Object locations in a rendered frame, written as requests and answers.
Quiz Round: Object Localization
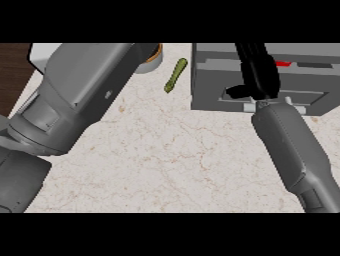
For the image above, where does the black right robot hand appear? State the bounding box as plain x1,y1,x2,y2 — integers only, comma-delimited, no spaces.
225,42,282,101

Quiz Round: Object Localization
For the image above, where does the grey can with orange rim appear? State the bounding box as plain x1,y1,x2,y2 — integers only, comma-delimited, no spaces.
136,43,166,75

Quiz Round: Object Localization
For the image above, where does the grey cabinet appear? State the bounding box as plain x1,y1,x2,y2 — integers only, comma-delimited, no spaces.
191,42,340,73

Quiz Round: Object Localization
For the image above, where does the green vegetable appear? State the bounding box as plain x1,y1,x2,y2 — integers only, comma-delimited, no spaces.
163,57,189,95

